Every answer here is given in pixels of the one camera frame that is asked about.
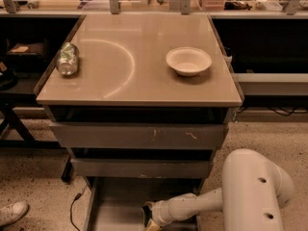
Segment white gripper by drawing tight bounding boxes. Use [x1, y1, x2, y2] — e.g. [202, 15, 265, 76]
[144, 200, 173, 231]

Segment dark green yellow sponge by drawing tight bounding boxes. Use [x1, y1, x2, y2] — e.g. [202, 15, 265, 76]
[141, 205, 152, 227]

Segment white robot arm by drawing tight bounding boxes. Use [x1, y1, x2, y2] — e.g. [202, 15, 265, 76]
[142, 149, 295, 231]

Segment bottom open grey drawer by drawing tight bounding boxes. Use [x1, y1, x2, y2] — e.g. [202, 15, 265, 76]
[85, 178, 196, 231]

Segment middle grey drawer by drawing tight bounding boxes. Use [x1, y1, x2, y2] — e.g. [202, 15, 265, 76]
[71, 159, 209, 179]

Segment top grey drawer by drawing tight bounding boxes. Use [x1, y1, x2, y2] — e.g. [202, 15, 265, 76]
[50, 122, 228, 150]

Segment grey drawer cabinet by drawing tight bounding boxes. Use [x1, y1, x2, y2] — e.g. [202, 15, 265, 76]
[33, 13, 244, 231]

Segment white sneaker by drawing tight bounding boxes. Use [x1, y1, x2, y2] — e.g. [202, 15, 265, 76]
[0, 201, 29, 227]

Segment white paper bowl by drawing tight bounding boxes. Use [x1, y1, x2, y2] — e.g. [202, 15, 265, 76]
[166, 47, 212, 77]

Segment crushed green soda can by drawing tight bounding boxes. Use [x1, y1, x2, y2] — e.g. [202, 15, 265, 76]
[56, 42, 79, 76]

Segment dark box on shelf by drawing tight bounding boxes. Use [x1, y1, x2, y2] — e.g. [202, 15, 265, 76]
[6, 42, 48, 72]

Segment black floor cable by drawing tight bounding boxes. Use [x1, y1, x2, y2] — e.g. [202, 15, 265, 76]
[69, 185, 89, 231]

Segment black table leg frame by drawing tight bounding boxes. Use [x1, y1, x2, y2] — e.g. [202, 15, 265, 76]
[0, 96, 74, 182]

